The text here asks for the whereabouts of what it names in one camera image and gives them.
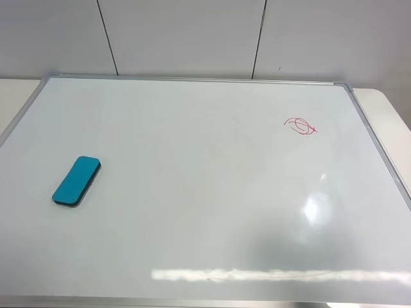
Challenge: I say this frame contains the blue whiteboard eraser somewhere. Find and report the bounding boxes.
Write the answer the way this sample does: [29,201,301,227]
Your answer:
[52,156,101,208]

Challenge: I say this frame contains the red marker scribble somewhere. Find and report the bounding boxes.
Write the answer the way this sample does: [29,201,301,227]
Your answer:
[283,117,317,135]

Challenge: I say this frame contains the white whiteboard with aluminium frame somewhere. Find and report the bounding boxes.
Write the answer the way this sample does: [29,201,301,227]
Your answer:
[1,74,410,307]

